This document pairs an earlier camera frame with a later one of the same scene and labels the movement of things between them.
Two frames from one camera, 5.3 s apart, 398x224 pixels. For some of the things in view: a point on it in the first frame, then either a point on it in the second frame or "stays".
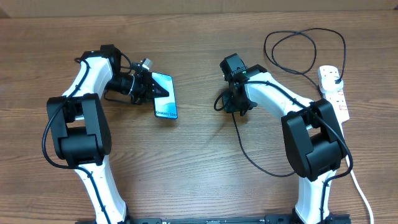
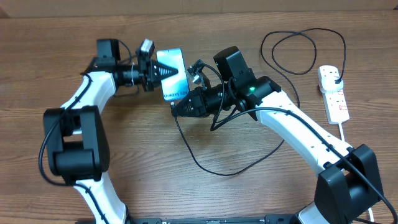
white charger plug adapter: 328,84 stays
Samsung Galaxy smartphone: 165,107 → 175,87
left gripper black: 147,86 → 148,70
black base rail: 282,219 stays
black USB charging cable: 295,72 → 214,173
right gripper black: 231,108 → 199,107
